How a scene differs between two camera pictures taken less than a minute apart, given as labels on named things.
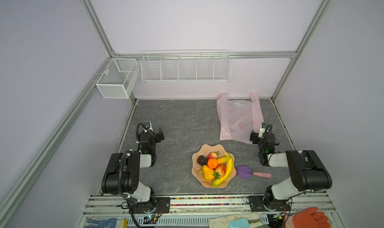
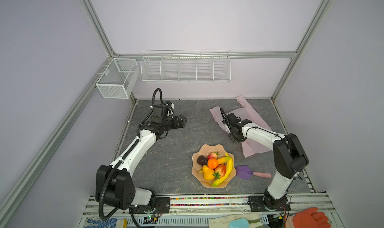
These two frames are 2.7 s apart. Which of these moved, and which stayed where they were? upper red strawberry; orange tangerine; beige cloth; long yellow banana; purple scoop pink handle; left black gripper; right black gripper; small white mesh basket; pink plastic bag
Moved: pink plastic bag; right black gripper; left black gripper
Stayed: beige cloth; long yellow banana; small white mesh basket; purple scoop pink handle; upper red strawberry; orange tangerine
